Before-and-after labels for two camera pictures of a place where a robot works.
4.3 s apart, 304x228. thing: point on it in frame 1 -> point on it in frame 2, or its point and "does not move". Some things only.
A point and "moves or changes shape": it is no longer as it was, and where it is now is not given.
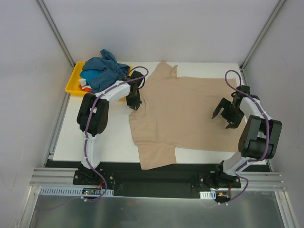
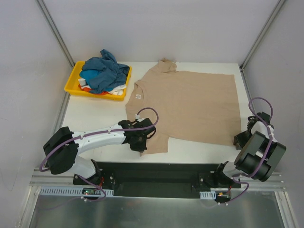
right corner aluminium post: x=278 y=6 does not move
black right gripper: x=230 y=113 -> x=240 y=140
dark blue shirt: x=110 y=71 does not move
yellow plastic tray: x=72 y=86 does not move
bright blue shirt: x=88 y=74 does not move
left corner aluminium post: x=61 y=42 does not move
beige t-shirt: x=176 y=112 moves or changes shape
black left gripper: x=133 y=101 -> x=138 y=146
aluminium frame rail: x=252 y=180 does not move
